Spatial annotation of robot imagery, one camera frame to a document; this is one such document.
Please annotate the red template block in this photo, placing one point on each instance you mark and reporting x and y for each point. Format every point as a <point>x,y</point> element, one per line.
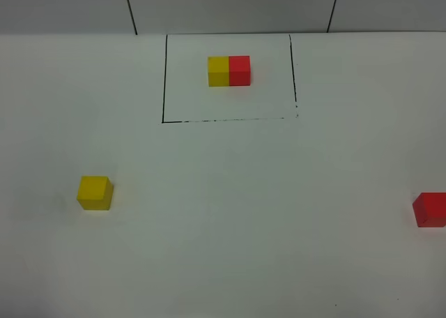
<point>239,71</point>

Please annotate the yellow template block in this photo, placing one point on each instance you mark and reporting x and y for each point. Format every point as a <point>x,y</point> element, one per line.
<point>218,71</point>

